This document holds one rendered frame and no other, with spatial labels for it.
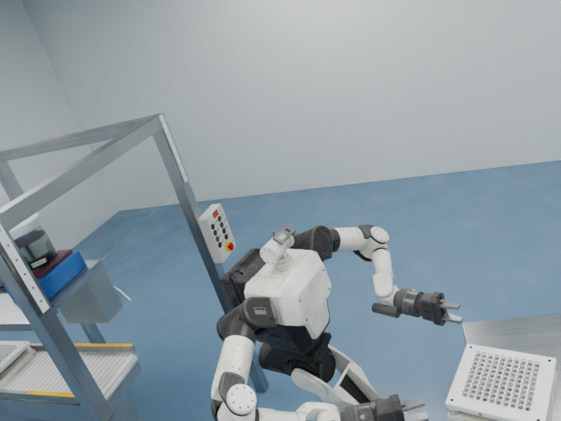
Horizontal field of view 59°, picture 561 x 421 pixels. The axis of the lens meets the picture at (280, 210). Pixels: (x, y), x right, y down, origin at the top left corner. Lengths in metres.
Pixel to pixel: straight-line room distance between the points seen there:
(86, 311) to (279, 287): 0.88
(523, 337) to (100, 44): 5.33
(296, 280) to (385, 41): 3.52
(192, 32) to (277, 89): 1.05
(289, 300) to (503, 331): 0.73
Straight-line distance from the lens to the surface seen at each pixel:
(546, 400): 1.53
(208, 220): 2.46
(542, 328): 1.84
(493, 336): 1.81
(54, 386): 2.33
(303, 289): 1.56
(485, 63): 4.80
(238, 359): 1.40
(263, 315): 1.49
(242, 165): 5.70
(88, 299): 2.06
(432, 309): 1.71
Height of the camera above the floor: 2.09
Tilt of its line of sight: 24 degrees down
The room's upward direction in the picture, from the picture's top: 18 degrees counter-clockwise
